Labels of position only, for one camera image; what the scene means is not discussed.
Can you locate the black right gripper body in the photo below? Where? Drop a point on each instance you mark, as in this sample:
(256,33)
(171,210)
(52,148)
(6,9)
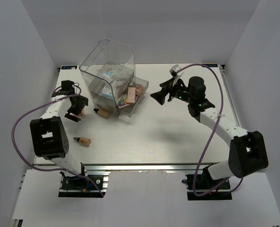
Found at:
(174,90)

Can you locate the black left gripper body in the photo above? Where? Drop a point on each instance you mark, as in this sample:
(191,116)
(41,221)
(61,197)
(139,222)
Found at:
(76,108)

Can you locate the small pink blush compact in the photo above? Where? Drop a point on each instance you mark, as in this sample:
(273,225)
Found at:
(80,115)

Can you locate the white cotton pad pack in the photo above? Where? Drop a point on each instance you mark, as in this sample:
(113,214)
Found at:
(113,75)
(113,90)

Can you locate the long square-pan eyeshadow palette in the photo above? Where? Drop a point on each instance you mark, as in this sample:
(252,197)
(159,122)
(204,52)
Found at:
(139,89)

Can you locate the smoked acrylic drawer organizer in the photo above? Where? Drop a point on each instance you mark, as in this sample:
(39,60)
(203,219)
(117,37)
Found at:
(97,82)

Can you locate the pink makeup box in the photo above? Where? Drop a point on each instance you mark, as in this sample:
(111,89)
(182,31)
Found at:
(131,95)

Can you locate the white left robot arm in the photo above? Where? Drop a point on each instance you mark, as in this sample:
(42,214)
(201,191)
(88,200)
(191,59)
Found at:
(49,137)

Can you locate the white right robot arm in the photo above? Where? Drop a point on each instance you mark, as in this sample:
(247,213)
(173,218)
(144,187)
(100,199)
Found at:
(247,151)

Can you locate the foundation bottle near organizer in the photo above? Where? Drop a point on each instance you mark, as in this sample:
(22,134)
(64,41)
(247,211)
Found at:
(102,112)

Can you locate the foundation bottle near front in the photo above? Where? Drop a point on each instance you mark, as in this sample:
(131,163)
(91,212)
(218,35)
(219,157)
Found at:
(83,141)

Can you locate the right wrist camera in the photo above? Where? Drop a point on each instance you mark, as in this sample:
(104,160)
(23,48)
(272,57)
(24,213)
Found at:
(174,71)

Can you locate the aluminium front rail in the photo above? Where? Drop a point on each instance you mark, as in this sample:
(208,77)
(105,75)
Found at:
(140,167)

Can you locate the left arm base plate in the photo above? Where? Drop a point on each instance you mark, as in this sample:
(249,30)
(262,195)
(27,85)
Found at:
(75,187)

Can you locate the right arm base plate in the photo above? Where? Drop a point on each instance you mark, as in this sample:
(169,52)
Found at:
(221,193)

